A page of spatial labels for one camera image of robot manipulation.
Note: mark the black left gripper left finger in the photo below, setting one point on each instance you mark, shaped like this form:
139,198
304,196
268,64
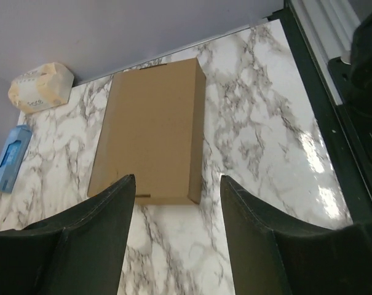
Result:
78,251

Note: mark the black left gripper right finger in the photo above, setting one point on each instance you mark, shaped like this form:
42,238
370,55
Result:
272,252

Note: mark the brown cardboard express box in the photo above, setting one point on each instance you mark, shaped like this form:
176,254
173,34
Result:
153,128

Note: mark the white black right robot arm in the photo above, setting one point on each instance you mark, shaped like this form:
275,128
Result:
361,54

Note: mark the blue flat package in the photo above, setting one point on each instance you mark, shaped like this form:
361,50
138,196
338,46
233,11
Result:
12,155

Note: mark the aluminium frame rail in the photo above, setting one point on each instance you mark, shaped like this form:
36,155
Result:
328,27

